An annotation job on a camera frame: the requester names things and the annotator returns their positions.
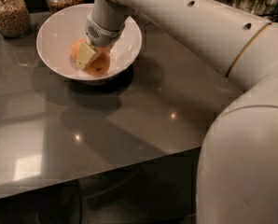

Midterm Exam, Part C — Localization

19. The orange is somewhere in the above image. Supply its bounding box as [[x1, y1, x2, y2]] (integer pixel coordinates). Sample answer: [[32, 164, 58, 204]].
[[85, 48, 110, 77], [71, 38, 87, 62]]

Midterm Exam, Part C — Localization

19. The large glass cereal jar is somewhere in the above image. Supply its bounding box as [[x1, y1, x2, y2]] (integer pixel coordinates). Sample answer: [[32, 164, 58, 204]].
[[0, 0, 31, 38]]

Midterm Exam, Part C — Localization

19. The glass shaker right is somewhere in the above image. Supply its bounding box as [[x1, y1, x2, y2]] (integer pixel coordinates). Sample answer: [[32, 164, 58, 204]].
[[264, 0, 278, 14]]

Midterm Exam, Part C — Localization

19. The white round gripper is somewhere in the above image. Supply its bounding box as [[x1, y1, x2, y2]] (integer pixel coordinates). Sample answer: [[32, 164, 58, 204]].
[[76, 15, 125, 71]]

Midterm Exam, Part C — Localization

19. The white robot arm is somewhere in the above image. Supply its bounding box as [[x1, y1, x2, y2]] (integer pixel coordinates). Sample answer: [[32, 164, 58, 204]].
[[85, 0, 278, 224]]

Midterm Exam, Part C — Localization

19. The white ceramic bowl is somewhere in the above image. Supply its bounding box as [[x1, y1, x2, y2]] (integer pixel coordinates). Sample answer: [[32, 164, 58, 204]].
[[36, 4, 142, 85]]

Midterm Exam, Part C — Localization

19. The table pedestal base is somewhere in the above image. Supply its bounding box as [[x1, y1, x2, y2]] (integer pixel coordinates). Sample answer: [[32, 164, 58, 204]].
[[37, 181, 84, 224]]

